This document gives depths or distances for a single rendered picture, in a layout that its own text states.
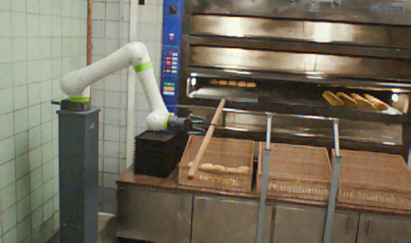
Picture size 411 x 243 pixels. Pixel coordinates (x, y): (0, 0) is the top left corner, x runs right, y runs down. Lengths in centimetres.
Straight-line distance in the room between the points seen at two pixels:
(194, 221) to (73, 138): 113
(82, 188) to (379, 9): 256
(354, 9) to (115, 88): 210
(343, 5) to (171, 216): 213
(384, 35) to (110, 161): 257
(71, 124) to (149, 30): 122
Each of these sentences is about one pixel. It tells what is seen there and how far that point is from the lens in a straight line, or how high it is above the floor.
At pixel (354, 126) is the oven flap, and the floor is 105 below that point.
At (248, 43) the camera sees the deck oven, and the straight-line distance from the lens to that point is 324.
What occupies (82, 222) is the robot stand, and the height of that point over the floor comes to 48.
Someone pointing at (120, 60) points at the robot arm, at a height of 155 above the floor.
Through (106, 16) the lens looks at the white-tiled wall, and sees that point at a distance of 349.
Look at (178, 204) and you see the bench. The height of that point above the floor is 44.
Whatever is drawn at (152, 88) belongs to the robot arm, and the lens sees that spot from 243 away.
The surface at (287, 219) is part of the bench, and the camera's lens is 300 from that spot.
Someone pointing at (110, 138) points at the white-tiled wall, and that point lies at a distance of 361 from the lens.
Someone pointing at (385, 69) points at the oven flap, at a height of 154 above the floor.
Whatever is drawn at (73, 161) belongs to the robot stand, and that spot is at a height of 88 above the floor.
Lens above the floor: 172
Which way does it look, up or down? 10 degrees down
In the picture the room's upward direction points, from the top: 4 degrees clockwise
